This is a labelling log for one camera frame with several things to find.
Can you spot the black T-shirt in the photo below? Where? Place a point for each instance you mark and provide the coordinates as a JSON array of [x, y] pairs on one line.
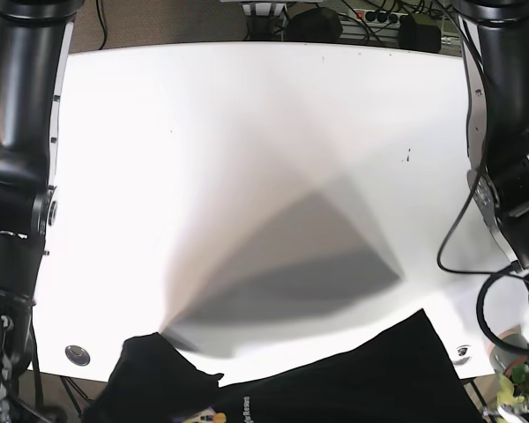
[[403, 374]]

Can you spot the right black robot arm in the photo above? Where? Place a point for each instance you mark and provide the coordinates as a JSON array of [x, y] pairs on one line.
[[35, 39]]

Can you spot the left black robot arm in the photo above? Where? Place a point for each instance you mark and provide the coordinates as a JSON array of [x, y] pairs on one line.
[[494, 39]]

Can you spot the left silver table grommet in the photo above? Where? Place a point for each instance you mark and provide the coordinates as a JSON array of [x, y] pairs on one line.
[[77, 355]]

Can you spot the silver table grommet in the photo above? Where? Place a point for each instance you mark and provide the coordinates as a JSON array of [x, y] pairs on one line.
[[460, 355], [77, 355]]

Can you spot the right silver table grommet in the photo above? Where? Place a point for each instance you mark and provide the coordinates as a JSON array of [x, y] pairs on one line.
[[460, 355]]

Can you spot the green potted plant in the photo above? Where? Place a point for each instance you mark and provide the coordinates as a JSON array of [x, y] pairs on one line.
[[512, 400]]

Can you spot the black table leg frame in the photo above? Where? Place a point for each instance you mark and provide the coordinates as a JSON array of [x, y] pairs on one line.
[[75, 394]]

